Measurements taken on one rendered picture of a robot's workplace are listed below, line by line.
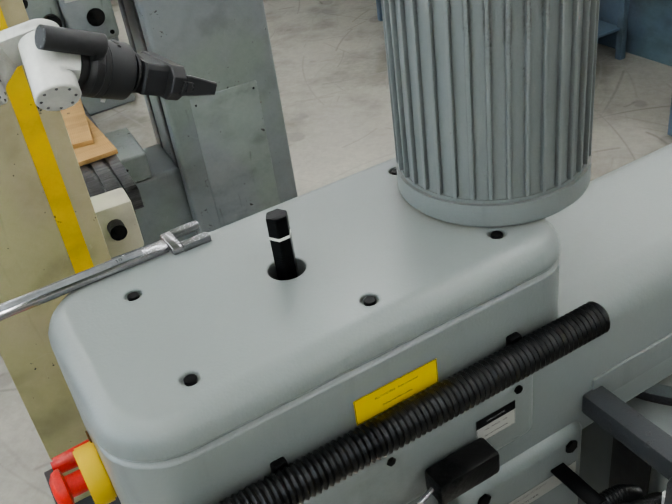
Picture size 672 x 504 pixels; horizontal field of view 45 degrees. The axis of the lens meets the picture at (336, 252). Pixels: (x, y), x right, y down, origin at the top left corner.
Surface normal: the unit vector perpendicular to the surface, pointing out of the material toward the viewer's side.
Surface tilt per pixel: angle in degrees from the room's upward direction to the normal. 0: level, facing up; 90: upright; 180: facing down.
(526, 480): 90
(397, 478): 90
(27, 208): 90
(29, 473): 0
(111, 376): 0
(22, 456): 0
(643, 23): 90
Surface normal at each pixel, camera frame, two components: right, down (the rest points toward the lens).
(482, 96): -0.19, 0.57
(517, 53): 0.10, 0.55
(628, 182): -0.13, -0.82
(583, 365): 0.51, 0.43
